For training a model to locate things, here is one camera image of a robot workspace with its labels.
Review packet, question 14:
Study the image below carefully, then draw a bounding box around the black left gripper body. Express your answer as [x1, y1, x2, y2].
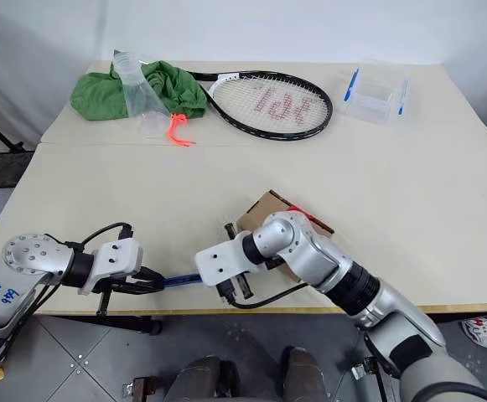
[96, 271, 144, 316]

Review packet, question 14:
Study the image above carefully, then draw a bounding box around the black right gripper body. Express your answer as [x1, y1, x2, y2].
[216, 224, 256, 306]

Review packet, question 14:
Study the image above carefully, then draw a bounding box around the blue pen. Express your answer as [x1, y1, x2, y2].
[161, 271, 206, 291]

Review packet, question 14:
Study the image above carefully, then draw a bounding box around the brown cardboard box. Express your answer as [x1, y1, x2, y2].
[236, 190, 336, 284]

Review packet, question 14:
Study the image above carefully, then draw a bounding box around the red tape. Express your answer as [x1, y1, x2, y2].
[288, 204, 316, 222]

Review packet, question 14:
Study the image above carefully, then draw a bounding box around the orange lace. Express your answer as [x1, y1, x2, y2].
[166, 112, 198, 147]

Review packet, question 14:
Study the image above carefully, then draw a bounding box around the black tennis racket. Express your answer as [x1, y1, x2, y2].
[140, 60, 334, 139]

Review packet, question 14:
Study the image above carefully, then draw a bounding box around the green cloth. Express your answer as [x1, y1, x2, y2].
[70, 60, 208, 121]

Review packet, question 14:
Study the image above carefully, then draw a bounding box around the clear plastic flask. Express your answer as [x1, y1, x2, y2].
[111, 49, 173, 137]

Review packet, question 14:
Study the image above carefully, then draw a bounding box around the clear container with blue clips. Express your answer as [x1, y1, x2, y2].
[343, 58, 411, 126]

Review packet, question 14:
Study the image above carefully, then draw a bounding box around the white and red sneaker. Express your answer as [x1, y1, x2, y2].
[460, 317, 487, 348]

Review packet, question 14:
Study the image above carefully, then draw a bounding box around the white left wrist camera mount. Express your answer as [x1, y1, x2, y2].
[77, 239, 144, 296]

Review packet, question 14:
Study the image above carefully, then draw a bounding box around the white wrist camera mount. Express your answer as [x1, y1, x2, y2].
[194, 238, 253, 288]
[77, 239, 144, 296]

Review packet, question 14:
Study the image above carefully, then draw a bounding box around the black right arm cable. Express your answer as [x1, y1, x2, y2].
[221, 282, 311, 310]

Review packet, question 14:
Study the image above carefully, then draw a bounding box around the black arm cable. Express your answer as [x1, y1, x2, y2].
[221, 282, 311, 310]
[63, 221, 135, 253]

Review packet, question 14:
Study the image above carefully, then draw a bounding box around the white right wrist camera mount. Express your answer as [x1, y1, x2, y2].
[194, 238, 253, 288]

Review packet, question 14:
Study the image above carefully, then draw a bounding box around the black table leg frame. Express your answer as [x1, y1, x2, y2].
[75, 312, 163, 336]

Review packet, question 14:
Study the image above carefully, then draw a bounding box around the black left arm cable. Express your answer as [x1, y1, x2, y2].
[63, 221, 135, 253]

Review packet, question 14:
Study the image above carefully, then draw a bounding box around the metal caster bracket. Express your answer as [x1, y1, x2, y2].
[350, 355, 381, 380]
[121, 375, 161, 398]

